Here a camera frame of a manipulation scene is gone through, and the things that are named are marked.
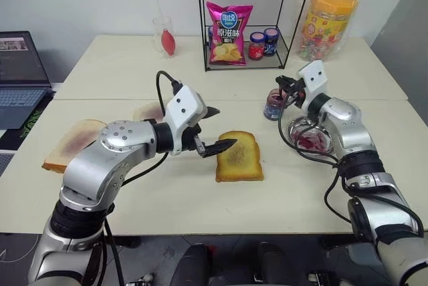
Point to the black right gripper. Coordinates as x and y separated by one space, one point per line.
297 92

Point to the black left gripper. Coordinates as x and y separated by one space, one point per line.
191 139

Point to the small jam spoon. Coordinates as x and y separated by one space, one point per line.
279 93

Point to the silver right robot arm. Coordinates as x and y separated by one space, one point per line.
351 125

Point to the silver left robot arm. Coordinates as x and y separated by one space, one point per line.
113 152

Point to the open blueberry jam jar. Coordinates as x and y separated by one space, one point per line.
271 107

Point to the golden toasted bread slice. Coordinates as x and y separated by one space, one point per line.
239 162

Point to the blue jam jar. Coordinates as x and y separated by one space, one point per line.
271 42

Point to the red jam jar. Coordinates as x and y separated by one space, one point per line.
257 47

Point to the glass dish with jam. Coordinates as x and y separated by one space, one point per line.
309 135

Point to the small jam-stained bread slice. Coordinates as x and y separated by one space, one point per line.
148 110

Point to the large jam-stained bread slice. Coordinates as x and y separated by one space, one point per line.
72 144

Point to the pink potato chips bag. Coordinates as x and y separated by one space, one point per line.
229 37

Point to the candy jar with orange lid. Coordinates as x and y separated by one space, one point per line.
329 22

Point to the dark rounded shape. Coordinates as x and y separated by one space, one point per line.
199 266
275 264

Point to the black and green desk mat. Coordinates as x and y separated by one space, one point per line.
36 117

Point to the grey open laptop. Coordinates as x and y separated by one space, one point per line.
18 75

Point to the dark grid mat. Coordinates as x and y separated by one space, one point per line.
6 164

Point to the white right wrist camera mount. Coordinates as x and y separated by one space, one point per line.
314 77

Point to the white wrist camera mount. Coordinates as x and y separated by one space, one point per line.
185 105
314 77

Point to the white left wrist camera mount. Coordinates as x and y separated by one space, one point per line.
185 105

